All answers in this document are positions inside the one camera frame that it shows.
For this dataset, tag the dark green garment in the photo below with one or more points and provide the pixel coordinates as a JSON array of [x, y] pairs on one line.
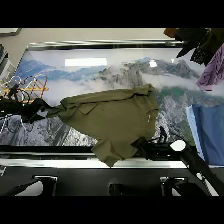
[[210, 46]]

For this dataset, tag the black garment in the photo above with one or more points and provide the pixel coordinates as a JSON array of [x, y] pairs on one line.
[[190, 38]]

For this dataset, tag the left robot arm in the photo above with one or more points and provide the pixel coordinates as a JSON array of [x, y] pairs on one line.
[[20, 111]]

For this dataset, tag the blue garment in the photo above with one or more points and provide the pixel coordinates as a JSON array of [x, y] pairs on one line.
[[210, 133]]

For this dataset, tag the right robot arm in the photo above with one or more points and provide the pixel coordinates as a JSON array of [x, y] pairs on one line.
[[200, 166]]

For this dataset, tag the olive green polo shirt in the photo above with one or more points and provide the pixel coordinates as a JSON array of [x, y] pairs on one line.
[[116, 120]]

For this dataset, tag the silver frame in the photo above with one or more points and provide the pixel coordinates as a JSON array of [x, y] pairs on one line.
[[83, 162]]

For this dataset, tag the orange brown garment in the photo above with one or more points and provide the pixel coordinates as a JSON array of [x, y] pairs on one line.
[[169, 32]]

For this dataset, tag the purple garment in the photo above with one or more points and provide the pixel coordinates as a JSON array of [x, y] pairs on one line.
[[213, 73]]

